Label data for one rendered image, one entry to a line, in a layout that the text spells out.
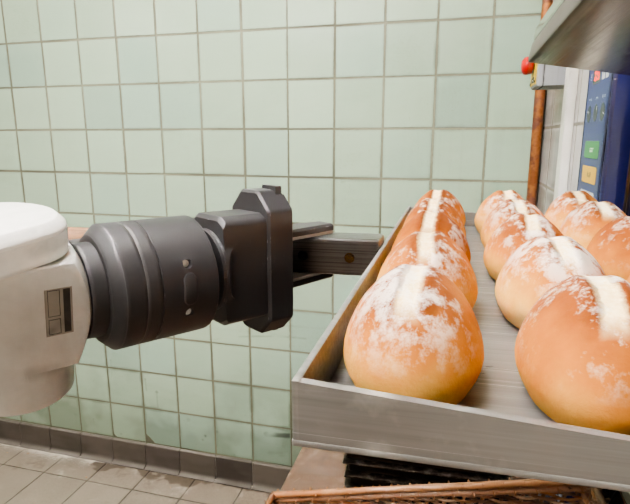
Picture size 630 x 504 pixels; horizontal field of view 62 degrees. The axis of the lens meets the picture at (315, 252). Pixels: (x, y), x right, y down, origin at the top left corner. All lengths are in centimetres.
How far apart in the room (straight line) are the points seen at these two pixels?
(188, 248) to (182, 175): 154
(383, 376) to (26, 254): 21
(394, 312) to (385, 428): 5
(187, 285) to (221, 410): 175
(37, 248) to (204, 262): 11
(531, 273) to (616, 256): 13
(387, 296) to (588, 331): 8
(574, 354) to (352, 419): 9
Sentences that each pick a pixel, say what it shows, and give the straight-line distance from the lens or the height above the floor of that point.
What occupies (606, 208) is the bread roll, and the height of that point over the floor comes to 123.
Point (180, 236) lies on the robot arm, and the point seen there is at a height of 123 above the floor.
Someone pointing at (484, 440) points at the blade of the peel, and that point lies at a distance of 21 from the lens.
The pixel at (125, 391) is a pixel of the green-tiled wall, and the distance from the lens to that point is 228.
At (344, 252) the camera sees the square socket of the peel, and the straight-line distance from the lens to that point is 45.
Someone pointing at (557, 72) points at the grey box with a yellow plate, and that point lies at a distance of 133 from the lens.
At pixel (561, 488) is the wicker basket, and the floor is 83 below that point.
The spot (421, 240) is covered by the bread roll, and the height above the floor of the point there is 123.
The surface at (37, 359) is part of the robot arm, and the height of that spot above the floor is 117.
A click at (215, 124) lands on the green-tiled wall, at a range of 184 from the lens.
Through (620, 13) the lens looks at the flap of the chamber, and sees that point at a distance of 48.
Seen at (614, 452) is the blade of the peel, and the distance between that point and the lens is 21.
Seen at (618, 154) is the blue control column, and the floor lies 127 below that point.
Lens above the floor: 129
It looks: 12 degrees down
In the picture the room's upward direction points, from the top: straight up
